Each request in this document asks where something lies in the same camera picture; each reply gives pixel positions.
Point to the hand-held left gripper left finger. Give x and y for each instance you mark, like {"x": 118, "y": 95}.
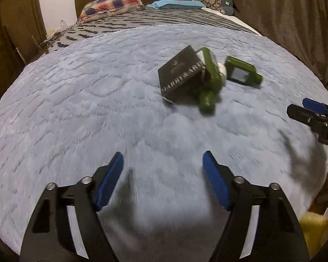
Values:
{"x": 110, "y": 180}

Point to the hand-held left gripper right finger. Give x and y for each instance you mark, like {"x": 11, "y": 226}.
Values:
{"x": 216, "y": 180}

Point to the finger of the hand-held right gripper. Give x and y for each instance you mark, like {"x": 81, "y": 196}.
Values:
{"x": 315, "y": 105}
{"x": 303, "y": 113}

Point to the small green bottle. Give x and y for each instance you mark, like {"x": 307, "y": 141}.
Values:
{"x": 239, "y": 69}

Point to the white round cap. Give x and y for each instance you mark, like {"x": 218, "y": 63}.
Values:
{"x": 222, "y": 71}

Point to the large green bottle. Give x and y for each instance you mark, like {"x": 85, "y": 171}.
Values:
{"x": 211, "y": 87}

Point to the black cardboard box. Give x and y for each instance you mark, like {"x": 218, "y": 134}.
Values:
{"x": 179, "y": 75}

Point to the brown curtain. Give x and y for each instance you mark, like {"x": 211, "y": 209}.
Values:
{"x": 284, "y": 19}

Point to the yellow fuzzy cloth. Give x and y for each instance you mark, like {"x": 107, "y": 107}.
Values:
{"x": 314, "y": 232}

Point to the white bed sheet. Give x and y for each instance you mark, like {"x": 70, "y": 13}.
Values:
{"x": 235, "y": 20}

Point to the dark wooden chair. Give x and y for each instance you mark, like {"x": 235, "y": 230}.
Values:
{"x": 21, "y": 46}

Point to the small white bottle on nightstand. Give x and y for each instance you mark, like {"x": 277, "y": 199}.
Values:
{"x": 62, "y": 24}

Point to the grey striped bed cover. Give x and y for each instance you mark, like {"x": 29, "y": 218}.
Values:
{"x": 142, "y": 19}

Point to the blue pillow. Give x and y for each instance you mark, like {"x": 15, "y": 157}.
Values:
{"x": 175, "y": 4}

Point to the plaid pillow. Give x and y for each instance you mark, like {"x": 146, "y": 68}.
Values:
{"x": 112, "y": 5}

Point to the wooden wardrobe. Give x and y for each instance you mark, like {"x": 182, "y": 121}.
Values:
{"x": 13, "y": 32}

